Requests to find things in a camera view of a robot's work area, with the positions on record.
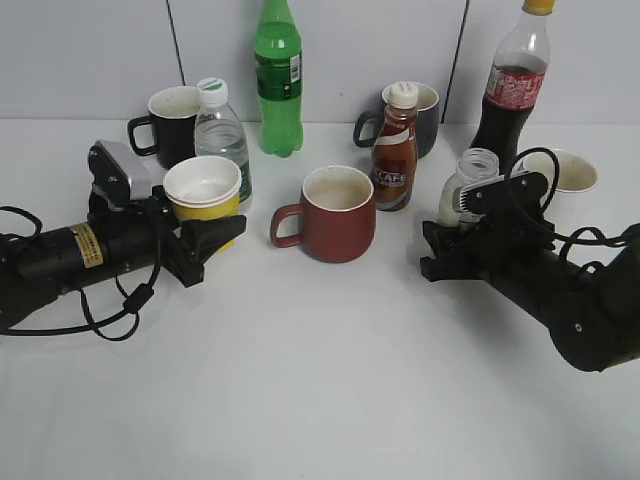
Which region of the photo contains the dark grey mug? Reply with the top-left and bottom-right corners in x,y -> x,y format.
352,82 -> 440,159

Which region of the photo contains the yellow paper cup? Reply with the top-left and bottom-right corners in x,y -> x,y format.
162,155 -> 242,222

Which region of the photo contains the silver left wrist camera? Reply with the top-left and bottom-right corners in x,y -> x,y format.
88,140 -> 152,211

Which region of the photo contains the red ceramic mug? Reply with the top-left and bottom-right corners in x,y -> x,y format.
270,165 -> 376,263

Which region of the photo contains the green soda bottle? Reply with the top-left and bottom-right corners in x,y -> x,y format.
254,0 -> 303,158

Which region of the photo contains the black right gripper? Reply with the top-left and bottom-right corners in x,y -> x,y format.
420,207 -> 555,283

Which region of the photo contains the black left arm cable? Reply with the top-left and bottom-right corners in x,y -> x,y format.
0,199 -> 166,342

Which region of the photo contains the brown coffee drink bottle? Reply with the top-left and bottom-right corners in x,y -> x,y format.
371,81 -> 418,211

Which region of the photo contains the black ceramic mug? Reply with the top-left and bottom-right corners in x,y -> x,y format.
127,86 -> 200,170

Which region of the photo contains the white ceramic mug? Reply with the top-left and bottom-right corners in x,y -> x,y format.
515,148 -> 599,214

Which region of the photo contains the cola bottle yellow cap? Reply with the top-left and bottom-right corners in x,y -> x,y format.
471,0 -> 555,174

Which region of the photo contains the milk bottle without cap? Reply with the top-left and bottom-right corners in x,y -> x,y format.
437,148 -> 499,229

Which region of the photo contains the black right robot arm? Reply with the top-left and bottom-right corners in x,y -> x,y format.
420,207 -> 639,372

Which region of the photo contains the clear water bottle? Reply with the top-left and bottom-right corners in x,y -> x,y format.
194,77 -> 253,207

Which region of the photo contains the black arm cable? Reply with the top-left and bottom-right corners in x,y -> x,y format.
0,199 -> 166,342
504,146 -> 631,261

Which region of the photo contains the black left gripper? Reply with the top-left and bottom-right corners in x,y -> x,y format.
87,187 -> 247,287

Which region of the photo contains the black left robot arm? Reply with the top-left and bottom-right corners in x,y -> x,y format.
1,186 -> 246,337

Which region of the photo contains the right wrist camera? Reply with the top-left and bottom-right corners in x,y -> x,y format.
452,171 -> 549,215

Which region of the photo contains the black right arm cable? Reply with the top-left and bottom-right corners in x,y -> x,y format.
504,146 -> 631,261

